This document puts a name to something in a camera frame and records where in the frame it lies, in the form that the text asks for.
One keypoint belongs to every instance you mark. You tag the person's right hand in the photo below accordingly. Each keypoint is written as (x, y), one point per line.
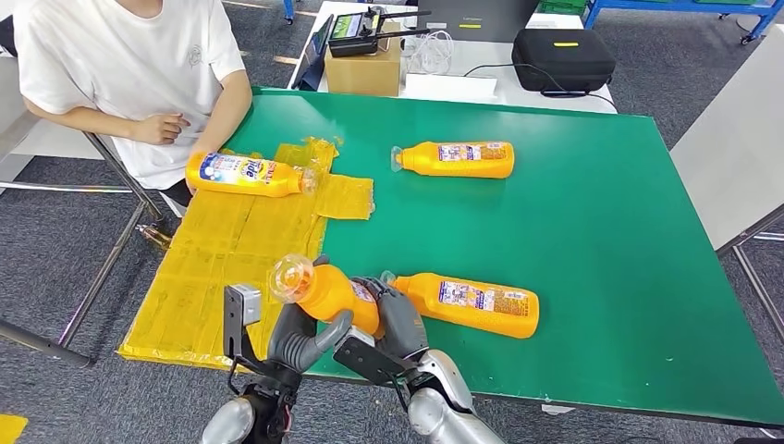
(156, 130)

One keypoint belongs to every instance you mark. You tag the person's left hand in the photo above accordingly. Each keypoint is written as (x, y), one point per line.
(199, 151)

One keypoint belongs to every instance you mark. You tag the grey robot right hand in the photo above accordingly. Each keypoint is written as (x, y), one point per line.
(401, 325)

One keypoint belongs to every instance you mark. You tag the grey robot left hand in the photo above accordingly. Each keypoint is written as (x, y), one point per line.
(291, 349)

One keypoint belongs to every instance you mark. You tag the orange detergent bottle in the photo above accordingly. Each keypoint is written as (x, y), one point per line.
(288, 184)
(334, 294)
(422, 160)
(422, 300)

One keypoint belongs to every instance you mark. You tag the person's right forearm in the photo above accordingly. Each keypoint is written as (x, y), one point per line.
(86, 119)

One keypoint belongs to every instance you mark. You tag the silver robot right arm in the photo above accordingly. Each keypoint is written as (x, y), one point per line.
(435, 416)

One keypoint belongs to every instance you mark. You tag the person's left forearm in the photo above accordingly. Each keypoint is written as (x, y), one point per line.
(226, 116)

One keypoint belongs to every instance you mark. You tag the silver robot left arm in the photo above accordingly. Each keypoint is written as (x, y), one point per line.
(226, 423)

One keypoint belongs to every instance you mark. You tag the person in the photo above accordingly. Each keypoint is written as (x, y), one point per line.
(122, 61)

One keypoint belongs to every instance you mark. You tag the brass table foot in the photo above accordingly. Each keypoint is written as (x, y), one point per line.
(153, 236)

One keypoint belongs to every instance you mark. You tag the yellow taped mat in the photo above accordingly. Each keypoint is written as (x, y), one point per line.
(202, 257)

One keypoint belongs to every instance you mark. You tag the dark blue tablet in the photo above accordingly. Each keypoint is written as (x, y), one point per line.
(312, 67)

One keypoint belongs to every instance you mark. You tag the steel side table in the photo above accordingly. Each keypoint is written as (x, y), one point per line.
(15, 122)

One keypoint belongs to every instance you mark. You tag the brown cardboard box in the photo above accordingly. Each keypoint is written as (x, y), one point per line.
(361, 73)

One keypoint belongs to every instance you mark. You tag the black remote controller with antennas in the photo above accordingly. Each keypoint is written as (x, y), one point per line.
(352, 38)

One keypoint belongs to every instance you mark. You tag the white flat box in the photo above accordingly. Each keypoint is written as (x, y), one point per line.
(450, 88)

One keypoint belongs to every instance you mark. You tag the yellow floor marker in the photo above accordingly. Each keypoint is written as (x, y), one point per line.
(12, 429)

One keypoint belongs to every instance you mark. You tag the green plastic crate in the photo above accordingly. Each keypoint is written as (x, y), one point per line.
(560, 6)

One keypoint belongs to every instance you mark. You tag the grey side table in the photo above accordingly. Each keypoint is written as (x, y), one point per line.
(735, 153)

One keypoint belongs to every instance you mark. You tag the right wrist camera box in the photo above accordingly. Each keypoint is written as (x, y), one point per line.
(367, 361)

